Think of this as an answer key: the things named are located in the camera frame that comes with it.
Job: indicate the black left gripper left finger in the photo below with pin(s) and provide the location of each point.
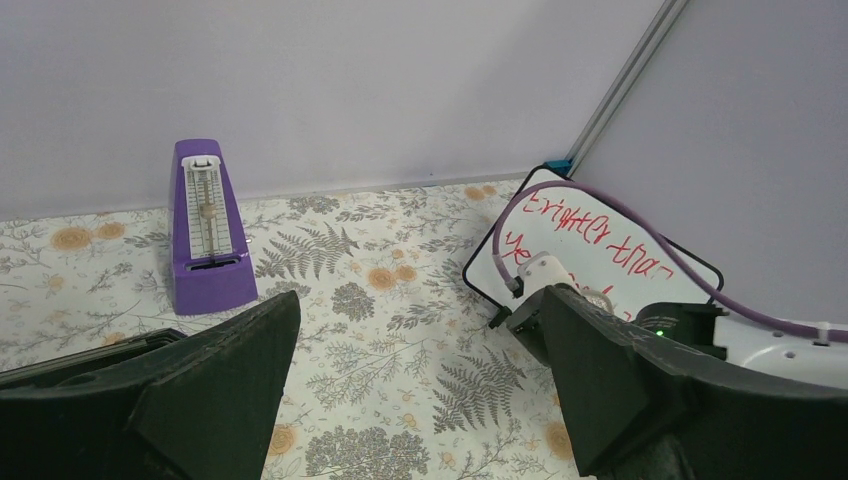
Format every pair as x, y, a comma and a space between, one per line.
200, 408

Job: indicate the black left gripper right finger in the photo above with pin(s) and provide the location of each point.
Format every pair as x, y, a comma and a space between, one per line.
640, 406

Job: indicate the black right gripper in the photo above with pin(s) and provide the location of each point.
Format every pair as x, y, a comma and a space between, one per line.
524, 324

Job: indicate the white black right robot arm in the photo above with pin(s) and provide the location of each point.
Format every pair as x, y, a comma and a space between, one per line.
742, 338

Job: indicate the black poker chip case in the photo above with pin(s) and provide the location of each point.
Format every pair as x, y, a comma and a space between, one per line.
55, 371

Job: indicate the purple metronome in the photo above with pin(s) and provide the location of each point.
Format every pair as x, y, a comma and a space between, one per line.
210, 265

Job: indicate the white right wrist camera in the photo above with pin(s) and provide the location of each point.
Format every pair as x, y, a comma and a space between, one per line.
544, 269

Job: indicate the blue corner bracket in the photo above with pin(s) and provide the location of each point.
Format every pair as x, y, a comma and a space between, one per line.
560, 167

